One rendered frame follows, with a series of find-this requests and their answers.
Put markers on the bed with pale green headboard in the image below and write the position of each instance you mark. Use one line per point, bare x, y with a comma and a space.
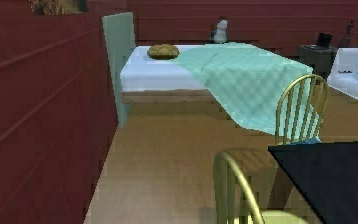
147, 75

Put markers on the tan round pillow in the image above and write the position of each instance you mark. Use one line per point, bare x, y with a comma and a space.
163, 51

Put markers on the teal quilted blanket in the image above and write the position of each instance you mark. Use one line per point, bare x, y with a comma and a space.
247, 80

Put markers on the white and grey figurine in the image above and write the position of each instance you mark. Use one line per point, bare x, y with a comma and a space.
221, 31

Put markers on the olive slat-back chair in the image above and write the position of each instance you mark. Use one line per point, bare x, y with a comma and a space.
233, 190
300, 110

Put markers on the dark grey nightstand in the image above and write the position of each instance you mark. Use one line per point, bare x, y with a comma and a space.
317, 58

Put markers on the framed brown picture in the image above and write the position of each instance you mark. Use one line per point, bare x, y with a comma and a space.
57, 6

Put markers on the black box-shaped device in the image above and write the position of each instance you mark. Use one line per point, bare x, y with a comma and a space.
324, 40

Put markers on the dark navy table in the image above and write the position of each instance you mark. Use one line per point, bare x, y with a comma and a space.
333, 180

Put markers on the dark slim lamp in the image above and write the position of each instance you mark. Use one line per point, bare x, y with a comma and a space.
347, 33

